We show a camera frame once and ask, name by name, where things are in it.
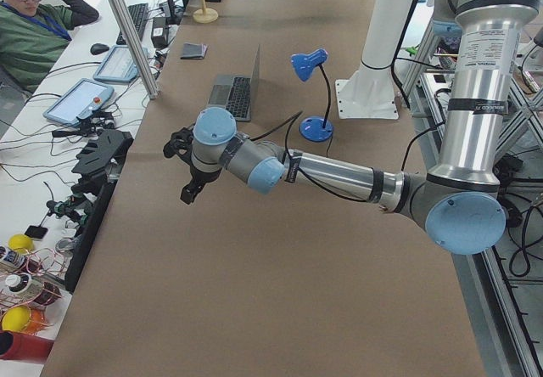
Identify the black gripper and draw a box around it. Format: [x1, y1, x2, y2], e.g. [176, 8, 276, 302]
[180, 164, 221, 204]

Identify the grey laptop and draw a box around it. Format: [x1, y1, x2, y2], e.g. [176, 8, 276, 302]
[206, 46, 260, 122]

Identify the black plastic rack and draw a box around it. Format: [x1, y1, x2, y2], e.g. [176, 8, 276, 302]
[64, 129, 134, 294]

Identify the blue desk lamp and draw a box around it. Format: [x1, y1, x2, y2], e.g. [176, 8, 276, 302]
[290, 48, 333, 143]

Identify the folded grey cloth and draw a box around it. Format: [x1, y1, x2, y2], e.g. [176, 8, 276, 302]
[180, 42, 208, 59]

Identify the near teach pendant tablet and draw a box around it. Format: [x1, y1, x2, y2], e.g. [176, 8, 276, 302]
[42, 78, 114, 126]

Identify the teach pendant tablet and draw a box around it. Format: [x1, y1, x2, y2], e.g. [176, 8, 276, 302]
[42, 78, 114, 126]
[92, 45, 138, 84]

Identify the far teach pendant tablet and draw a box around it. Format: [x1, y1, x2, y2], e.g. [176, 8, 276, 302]
[92, 45, 138, 84]

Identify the black power adapter box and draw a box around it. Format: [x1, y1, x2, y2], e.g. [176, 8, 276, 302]
[151, 16, 169, 49]

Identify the black computer mouse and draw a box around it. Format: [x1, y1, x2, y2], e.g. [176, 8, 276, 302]
[90, 43, 109, 55]

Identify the yellow ball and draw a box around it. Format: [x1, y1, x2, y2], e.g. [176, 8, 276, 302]
[8, 234, 35, 254]

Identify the black keyboard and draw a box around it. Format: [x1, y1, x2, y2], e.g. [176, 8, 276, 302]
[127, 3, 148, 41]

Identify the yellow lemon in bowl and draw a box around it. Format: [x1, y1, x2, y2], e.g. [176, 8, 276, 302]
[1, 306, 31, 333]

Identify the red cylinder can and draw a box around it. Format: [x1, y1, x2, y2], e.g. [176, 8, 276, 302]
[1, 331, 54, 364]

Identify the person in green sweater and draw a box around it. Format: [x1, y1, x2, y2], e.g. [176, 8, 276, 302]
[1, 0, 99, 93]

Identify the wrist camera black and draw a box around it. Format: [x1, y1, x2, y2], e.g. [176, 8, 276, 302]
[163, 126, 193, 160]

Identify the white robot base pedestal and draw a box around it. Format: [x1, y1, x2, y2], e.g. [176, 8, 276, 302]
[336, 0, 417, 120]

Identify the aluminium frame post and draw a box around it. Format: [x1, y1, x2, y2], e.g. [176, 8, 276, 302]
[108, 0, 159, 100]

